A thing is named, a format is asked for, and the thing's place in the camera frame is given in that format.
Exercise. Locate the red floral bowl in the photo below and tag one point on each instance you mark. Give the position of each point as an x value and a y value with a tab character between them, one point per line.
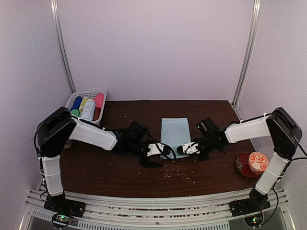
243	166

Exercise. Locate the right aluminium frame post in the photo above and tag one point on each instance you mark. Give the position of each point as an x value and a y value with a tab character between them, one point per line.
252	39

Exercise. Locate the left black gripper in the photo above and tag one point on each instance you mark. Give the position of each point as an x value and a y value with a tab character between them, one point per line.
146	163

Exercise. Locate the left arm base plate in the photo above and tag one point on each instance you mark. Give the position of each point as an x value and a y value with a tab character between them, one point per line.
68	208

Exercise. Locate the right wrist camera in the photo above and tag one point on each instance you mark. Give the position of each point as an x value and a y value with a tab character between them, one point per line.
207	128

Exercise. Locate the dark red rolled towel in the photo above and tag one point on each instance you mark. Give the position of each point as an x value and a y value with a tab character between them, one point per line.
97	113

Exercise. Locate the orange white patterned bowl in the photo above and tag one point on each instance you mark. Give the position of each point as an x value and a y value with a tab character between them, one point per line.
258	162

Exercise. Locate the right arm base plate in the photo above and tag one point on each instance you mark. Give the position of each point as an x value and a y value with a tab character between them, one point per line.
247	206

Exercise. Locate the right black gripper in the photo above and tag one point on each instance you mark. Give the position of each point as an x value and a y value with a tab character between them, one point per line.
205	157

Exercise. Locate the left aluminium frame post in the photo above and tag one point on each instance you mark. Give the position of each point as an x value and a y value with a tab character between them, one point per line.
62	50

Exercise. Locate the yellow rolled towel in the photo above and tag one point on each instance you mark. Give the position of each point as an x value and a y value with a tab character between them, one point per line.
82	104

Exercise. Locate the blue rolled towel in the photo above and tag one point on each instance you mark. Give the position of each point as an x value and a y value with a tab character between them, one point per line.
76	103

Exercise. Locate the light blue towel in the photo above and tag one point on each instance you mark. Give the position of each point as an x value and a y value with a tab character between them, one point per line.
175	132
88	110

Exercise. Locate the white plastic basket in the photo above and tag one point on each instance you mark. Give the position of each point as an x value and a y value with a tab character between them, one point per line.
91	94

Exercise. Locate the beige plastic cup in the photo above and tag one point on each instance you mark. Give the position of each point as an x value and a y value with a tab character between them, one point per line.
68	144

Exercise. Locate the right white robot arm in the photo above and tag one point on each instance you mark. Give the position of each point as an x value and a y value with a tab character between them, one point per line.
277	129

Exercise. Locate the pink rolled towel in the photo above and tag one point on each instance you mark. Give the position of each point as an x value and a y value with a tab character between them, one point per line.
99	100

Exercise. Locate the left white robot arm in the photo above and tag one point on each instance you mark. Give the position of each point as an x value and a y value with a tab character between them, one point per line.
55	131

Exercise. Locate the green rolled towel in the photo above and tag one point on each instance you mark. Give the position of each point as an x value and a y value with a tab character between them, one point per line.
75	112

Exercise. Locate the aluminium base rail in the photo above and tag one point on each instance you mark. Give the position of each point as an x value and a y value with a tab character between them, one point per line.
204	212

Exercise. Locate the aluminium frame post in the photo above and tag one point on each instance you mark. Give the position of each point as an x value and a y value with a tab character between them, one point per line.
252	39
62	50

